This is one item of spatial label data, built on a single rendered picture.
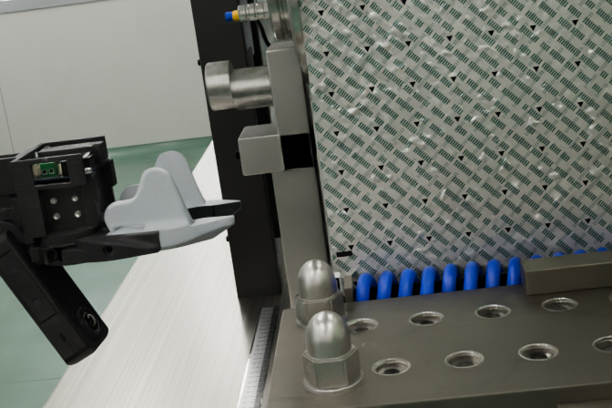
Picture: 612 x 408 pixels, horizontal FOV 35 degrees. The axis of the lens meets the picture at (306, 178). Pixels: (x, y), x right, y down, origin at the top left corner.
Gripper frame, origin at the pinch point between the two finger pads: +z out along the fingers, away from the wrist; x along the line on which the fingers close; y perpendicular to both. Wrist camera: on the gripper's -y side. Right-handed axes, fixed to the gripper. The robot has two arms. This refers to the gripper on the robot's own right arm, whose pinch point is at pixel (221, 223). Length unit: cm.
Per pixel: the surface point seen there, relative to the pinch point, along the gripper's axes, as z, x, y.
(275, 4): 6.0, 2.4, 15.5
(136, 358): -14.3, 20.5, -18.4
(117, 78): -150, 558, -44
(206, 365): -6.6, 17.1, -18.5
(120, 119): -153, 558, -71
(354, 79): 11.2, -0.1, 9.5
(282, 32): 6.2, 3.8, 13.3
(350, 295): 9.0, -3.0, -5.7
